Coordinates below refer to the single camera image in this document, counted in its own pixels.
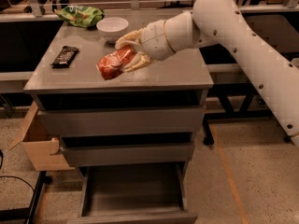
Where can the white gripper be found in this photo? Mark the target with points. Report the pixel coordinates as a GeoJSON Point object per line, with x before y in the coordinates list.
{"type": "Point", "coordinates": [155, 40]}

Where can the middle grey drawer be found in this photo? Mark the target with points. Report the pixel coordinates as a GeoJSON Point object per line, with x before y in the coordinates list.
{"type": "Point", "coordinates": [125, 154]}

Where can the dark chocolate bar wrapper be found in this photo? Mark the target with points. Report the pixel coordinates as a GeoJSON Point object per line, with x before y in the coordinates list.
{"type": "Point", "coordinates": [65, 57]}

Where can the white ceramic bowl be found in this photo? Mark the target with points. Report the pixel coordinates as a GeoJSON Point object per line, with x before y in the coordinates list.
{"type": "Point", "coordinates": [111, 29]}

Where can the brown cardboard box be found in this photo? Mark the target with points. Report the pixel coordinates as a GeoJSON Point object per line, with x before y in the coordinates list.
{"type": "Point", "coordinates": [41, 148]}

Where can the grey drawer cabinet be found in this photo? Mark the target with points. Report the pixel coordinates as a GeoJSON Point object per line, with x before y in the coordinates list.
{"type": "Point", "coordinates": [181, 81]}

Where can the red coke can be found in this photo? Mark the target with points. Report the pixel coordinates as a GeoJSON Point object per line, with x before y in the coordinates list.
{"type": "Point", "coordinates": [110, 66]}

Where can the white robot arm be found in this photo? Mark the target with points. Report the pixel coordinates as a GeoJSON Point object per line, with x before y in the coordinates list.
{"type": "Point", "coordinates": [220, 21]}

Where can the bottom grey open drawer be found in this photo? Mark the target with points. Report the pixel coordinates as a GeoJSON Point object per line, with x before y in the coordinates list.
{"type": "Point", "coordinates": [151, 193]}

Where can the top grey drawer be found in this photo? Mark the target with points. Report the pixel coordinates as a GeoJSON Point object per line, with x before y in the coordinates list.
{"type": "Point", "coordinates": [75, 124]}

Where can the green chip bag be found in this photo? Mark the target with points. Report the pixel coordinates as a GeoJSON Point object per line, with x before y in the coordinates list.
{"type": "Point", "coordinates": [80, 16]}

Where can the black table frame with casters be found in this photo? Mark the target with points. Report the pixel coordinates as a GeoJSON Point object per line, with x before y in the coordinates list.
{"type": "Point", "coordinates": [237, 97]}

